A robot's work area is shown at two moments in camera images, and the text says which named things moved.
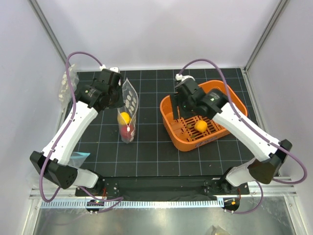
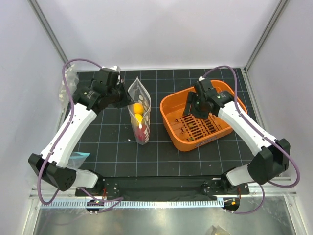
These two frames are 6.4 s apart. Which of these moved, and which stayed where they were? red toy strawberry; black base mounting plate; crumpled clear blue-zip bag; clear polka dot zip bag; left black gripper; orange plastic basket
Moved: clear polka dot zip bag; red toy strawberry
Stayed: left black gripper; black base mounting plate; crumpled clear blue-zip bag; orange plastic basket
